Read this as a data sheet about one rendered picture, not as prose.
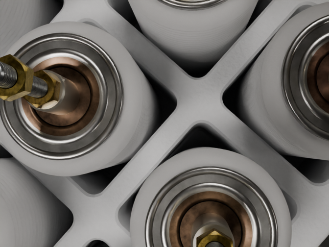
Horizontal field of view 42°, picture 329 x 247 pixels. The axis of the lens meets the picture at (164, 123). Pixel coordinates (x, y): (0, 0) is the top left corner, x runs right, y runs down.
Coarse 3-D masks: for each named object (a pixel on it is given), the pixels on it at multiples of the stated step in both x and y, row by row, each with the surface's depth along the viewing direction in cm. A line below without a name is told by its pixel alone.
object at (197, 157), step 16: (176, 160) 25; (192, 160) 25; (208, 160) 25; (224, 160) 25; (240, 160) 25; (160, 176) 25; (256, 176) 25; (144, 192) 25; (272, 192) 25; (144, 208) 25; (144, 224) 25; (288, 224) 25; (144, 240) 25; (288, 240) 25
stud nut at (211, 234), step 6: (204, 234) 21; (210, 234) 20; (216, 234) 20; (222, 234) 20; (198, 240) 20; (204, 240) 20; (210, 240) 20; (216, 240) 20; (222, 240) 20; (228, 240) 20; (198, 246) 20; (204, 246) 20; (228, 246) 20
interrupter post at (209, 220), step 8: (200, 216) 24; (208, 216) 24; (216, 216) 24; (192, 224) 25; (200, 224) 22; (208, 224) 22; (216, 224) 22; (224, 224) 22; (192, 232) 23; (200, 232) 22; (224, 232) 22; (192, 240) 22
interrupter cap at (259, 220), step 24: (192, 168) 25; (216, 168) 24; (168, 192) 25; (192, 192) 25; (216, 192) 25; (240, 192) 24; (168, 216) 25; (192, 216) 25; (240, 216) 24; (264, 216) 24; (168, 240) 25; (240, 240) 25; (264, 240) 24
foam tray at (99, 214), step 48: (96, 0) 33; (288, 0) 32; (144, 48) 33; (240, 48) 32; (192, 96) 32; (0, 144) 33; (144, 144) 32; (192, 144) 43; (240, 144) 32; (96, 192) 34; (288, 192) 32; (96, 240) 43
